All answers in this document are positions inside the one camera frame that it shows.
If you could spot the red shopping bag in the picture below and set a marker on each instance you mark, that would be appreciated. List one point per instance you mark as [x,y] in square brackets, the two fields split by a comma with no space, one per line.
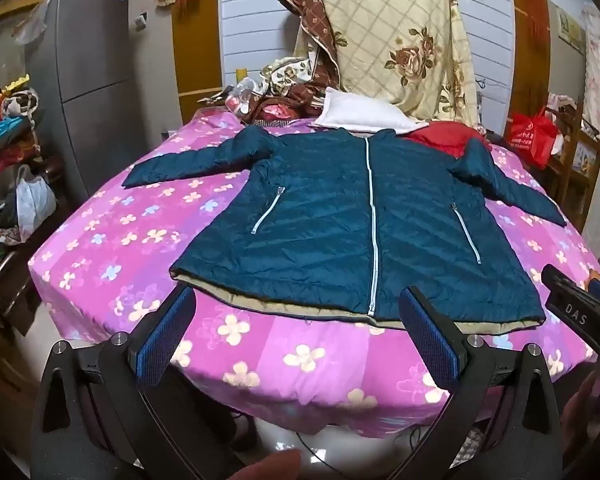
[530,137]

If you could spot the teal quilted jacket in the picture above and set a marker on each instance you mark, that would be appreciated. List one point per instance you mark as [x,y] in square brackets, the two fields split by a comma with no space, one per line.
[320,220]

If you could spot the pile of colourful clothes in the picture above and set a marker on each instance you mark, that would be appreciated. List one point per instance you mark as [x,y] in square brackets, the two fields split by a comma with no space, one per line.
[5,135]

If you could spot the brown floral bed cover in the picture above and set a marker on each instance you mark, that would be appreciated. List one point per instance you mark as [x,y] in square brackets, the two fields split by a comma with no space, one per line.
[325,70]

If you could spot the pink floral bed sheet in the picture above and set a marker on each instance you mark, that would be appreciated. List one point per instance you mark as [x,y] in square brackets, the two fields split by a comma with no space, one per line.
[130,260]

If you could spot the red garment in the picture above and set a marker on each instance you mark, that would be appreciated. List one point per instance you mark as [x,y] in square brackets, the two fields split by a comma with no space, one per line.
[445,135]

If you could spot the white pillow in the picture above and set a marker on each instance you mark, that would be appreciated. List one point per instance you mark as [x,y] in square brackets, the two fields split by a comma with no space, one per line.
[360,112]

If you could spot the red plastic packet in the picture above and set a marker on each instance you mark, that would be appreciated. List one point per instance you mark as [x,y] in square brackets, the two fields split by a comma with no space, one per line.
[277,110]

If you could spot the cream floral quilt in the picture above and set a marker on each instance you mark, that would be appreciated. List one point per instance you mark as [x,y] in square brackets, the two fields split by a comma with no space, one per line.
[400,25]

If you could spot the clear plastic bottle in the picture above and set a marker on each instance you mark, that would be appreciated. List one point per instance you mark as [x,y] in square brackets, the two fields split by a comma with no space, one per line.
[242,92]

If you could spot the person's left hand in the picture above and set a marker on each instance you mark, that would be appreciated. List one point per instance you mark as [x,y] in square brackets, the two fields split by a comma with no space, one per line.
[265,467]

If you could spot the grey refrigerator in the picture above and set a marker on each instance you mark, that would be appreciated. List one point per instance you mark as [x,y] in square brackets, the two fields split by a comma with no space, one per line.
[100,60]

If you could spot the wooden chair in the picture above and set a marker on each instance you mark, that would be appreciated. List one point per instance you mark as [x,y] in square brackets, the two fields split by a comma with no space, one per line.
[597,160]

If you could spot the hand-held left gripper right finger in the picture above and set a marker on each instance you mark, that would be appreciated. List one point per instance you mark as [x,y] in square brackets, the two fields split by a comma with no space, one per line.
[427,340]

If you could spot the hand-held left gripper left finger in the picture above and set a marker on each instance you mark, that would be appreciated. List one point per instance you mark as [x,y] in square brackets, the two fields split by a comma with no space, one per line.
[162,335]

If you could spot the white plastic bag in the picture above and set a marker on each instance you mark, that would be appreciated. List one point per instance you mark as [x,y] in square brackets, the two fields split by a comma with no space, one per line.
[35,200]

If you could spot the framed wall picture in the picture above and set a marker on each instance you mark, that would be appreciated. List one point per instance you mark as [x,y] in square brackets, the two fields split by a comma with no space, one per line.
[570,27]

